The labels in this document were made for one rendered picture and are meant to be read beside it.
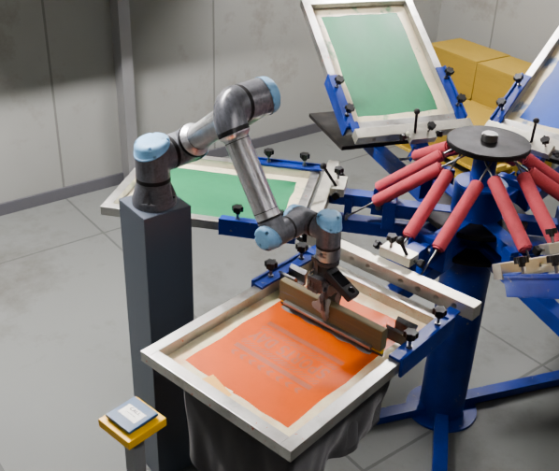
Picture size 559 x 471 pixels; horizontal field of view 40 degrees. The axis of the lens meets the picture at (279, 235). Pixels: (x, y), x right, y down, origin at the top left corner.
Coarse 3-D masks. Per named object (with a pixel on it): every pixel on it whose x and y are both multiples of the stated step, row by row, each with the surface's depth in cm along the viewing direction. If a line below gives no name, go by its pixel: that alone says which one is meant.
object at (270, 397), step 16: (384, 320) 251; (320, 336) 242; (336, 352) 235; (352, 352) 236; (352, 368) 229; (256, 384) 222; (272, 384) 222; (320, 384) 223; (336, 384) 223; (256, 400) 216; (272, 400) 216; (288, 400) 216; (304, 400) 216; (320, 400) 217; (272, 416) 211; (288, 416) 211
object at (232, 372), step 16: (352, 304) 258; (256, 320) 249; (272, 320) 249; (288, 320) 249; (224, 336) 240; (240, 336) 241; (304, 336) 242; (208, 352) 233; (224, 352) 234; (208, 368) 227; (224, 368) 227; (240, 368) 228; (224, 384) 221; (240, 384) 221
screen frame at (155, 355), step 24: (312, 264) 276; (360, 288) 264; (384, 288) 260; (216, 312) 245; (408, 312) 253; (168, 336) 233; (192, 336) 237; (144, 360) 228; (168, 360) 224; (192, 384) 215; (360, 384) 217; (216, 408) 211; (240, 408) 207; (336, 408) 209; (264, 432) 200; (312, 432) 201; (288, 456) 196
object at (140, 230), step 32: (128, 224) 265; (160, 224) 258; (128, 256) 273; (160, 256) 264; (192, 256) 273; (128, 288) 281; (160, 288) 270; (192, 288) 279; (128, 320) 290; (160, 320) 276; (192, 320) 286; (160, 384) 290; (160, 448) 304
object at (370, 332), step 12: (288, 288) 250; (300, 288) 248; (288, 300) 252; (300, 300) 248; (312, 300) 244; (312, 312) 246; (336, 312) 239; (348, 312) 237; (336, 324) 241; (348, 324) 237; (360, 324) 234; (372, 324) 232; (360, 336) 236; (372, 336) 232; (384, 336) 231; (372, 348) 234; (384, 348) 234
